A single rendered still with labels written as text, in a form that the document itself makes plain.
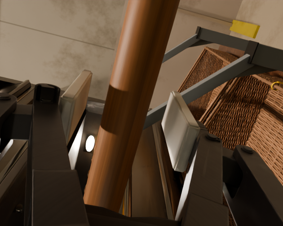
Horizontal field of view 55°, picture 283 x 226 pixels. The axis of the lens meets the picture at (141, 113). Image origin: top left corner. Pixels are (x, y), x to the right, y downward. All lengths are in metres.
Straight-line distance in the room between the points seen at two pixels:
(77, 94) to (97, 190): 0.08
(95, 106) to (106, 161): 1.58
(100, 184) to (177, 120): 0.07
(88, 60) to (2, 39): 1.04
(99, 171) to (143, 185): 0.88
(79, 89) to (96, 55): 3.29
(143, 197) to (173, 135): 0.85
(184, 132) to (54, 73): 3.49
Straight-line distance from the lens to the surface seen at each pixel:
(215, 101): 1.22
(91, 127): 1.83
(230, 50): 1.75
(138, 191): 1.04
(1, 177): 0.77
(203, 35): 1.05
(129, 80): 0.17
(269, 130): 1.15
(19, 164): 0.81
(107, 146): 0.19
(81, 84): 0.17
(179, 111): 0.17
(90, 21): 3.41
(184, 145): 0.15
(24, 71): 3.73
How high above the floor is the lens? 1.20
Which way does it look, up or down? 7 degrees down
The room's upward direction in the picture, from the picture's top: 77 degrees counter-clockwise
